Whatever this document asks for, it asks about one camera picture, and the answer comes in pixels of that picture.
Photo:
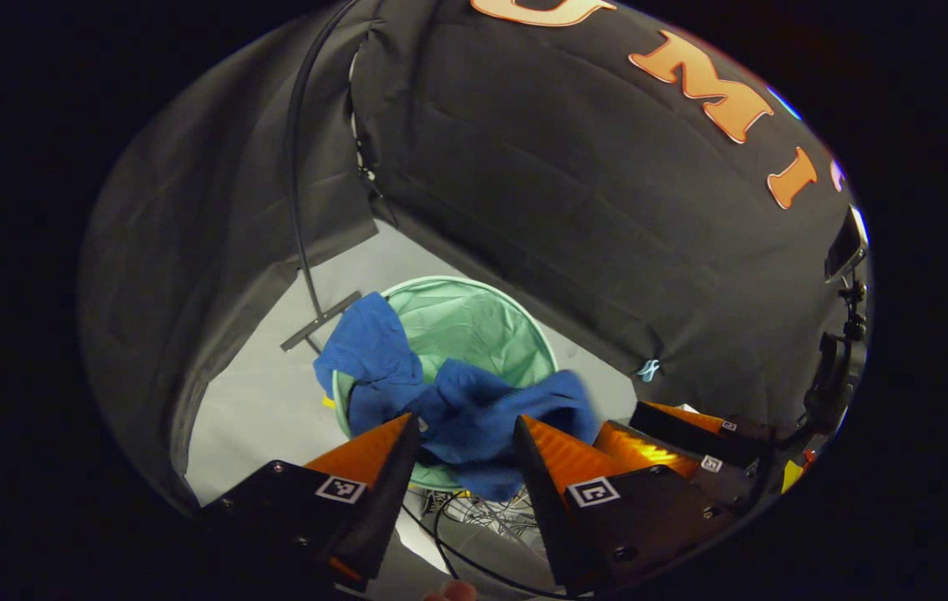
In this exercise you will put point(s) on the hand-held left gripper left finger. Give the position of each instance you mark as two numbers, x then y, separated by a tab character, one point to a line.
382	509

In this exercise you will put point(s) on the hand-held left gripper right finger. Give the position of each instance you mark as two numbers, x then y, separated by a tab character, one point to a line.
549	517

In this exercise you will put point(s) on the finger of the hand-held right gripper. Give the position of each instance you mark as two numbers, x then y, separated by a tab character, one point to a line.
641	451
683	430

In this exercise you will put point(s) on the green laundry hamper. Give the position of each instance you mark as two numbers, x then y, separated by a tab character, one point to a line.
474	325

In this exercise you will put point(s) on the black clothes rack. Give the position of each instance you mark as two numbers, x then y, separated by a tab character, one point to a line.
320	320

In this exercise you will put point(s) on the grey laced shoe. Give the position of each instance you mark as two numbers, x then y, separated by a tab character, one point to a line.
499	526

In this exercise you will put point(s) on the black backdrop cloth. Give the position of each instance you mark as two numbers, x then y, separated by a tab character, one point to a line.
566	167

